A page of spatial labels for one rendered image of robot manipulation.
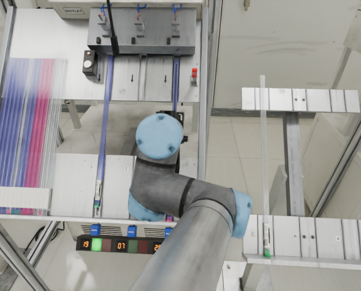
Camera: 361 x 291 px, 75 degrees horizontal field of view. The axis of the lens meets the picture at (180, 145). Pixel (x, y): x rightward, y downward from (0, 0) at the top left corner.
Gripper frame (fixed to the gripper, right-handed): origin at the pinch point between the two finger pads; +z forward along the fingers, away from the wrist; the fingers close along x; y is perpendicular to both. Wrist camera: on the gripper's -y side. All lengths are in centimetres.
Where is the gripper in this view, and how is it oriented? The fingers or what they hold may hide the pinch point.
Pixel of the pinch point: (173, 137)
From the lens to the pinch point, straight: 73.3
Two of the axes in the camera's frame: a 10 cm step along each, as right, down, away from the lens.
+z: 0.5, -0.9, 9.9
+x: -10.0, -0.3, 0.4
